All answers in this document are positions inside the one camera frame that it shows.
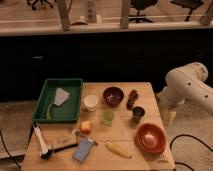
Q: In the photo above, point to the yellow banana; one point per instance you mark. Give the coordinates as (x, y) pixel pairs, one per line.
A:
(113, 147)

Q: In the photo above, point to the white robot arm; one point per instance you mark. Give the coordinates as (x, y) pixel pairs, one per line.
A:
(187, 82)

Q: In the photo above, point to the purple bowl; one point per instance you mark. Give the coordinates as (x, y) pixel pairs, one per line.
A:
(113, 96)

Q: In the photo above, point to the orange bowl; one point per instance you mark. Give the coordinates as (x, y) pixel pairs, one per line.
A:
(157, 132)

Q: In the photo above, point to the white egg in bowl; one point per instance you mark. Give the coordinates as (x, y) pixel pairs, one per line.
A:
(149, 140)

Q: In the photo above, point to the white cup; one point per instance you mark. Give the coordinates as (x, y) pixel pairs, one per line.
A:
(90, 103)

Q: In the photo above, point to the green translucent cup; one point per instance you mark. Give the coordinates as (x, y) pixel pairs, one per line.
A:
(107, 117)

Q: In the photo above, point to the dark metal cup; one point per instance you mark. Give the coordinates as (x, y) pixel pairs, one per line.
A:
(138, 113)

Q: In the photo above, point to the green plastic tray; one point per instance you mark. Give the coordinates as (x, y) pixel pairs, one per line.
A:
(69, 111)

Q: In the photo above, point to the orange apple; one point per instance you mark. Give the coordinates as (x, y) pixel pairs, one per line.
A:
(86, 127)

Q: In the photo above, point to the small metal utensil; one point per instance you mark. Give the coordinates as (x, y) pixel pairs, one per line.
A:
(78, 134)

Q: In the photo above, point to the blue sponge block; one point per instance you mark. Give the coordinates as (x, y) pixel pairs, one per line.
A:
(83, 149)

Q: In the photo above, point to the green vegetable in tray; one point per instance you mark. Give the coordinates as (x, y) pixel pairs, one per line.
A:
(49, 114)

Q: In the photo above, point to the black handled tool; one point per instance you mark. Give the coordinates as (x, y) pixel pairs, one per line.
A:
(51, 150)

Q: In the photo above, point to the white handled brush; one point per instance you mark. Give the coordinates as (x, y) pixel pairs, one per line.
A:
(44, 149)

